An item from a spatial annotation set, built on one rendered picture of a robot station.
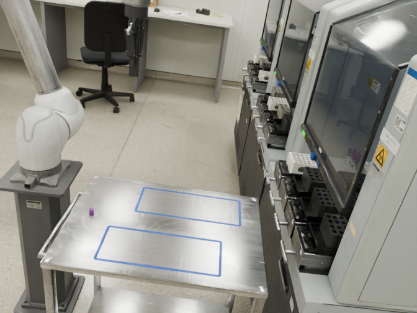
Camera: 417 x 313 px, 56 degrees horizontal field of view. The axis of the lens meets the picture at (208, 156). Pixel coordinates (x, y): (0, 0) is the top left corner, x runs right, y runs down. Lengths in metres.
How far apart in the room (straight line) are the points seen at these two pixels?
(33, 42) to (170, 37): 3.50
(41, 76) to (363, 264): 1.34
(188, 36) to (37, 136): 3.70
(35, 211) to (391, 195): 1.30
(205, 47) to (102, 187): 3.85
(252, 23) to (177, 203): 3.91
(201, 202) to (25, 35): 0.92
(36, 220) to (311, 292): 1.10
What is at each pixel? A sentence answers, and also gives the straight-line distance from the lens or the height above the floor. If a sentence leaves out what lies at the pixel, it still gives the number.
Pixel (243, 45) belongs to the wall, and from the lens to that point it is 5.07.
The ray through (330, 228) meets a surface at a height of 0.88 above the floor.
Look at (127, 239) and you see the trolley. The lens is 1.18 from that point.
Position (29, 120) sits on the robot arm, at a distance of 1.56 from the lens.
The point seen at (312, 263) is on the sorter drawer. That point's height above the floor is 0.77.
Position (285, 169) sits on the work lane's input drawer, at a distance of 1.66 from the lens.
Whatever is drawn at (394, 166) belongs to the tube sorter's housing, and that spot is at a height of 1.20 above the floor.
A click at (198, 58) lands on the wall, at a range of 5.10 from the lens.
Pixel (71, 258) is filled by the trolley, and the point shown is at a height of 0.82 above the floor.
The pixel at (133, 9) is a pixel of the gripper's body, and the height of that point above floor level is 1.38.
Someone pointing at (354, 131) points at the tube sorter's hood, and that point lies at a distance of 1.20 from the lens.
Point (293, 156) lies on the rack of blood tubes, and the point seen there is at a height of 0.86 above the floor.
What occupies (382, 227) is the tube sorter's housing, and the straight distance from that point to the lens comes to 1.10.
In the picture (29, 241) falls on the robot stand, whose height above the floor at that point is 0.41.
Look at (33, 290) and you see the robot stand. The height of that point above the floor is 0.12.
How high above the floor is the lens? 1.59
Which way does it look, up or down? 28 degrees down
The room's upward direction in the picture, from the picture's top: 9 degrees clockwise
